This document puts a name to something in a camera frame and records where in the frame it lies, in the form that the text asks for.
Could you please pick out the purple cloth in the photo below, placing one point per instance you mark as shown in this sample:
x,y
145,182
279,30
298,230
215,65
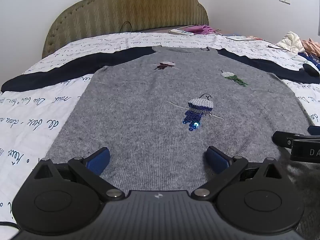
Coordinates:
x,y
202,29

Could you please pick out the white jacket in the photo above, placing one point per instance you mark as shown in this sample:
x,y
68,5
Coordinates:
x,y
291,41

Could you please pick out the peach patterned cloth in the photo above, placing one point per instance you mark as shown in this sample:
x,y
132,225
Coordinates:
x,y
252,38

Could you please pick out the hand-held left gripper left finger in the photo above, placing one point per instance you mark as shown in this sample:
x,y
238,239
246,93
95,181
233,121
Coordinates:
x,y
98,161

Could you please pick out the pink clothes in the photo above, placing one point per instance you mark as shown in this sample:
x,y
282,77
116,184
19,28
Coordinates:
x,y
311,46

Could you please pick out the grey sweater with navy sleeves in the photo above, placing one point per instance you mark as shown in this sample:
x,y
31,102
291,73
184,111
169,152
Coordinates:
x,y
150,100

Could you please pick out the black rounded object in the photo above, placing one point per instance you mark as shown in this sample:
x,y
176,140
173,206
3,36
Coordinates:
x,y
311,70

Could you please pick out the blue clothing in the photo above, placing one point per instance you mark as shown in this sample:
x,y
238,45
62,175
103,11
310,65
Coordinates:
x,y
312,60

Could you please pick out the white script-printed blanket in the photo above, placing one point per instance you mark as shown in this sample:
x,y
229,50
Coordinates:
x,y
37,120

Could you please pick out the olive padded headboard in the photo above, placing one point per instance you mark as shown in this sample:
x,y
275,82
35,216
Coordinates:
x,y
125,5

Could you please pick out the dark framed window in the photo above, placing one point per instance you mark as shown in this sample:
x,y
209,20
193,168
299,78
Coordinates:
x,y
318,27

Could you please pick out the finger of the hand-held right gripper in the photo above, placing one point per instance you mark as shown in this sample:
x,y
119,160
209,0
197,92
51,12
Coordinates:
x,y
313,130
281,138

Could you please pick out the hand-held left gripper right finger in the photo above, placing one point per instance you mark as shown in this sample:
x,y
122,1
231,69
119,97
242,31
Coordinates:
x,y
217,161

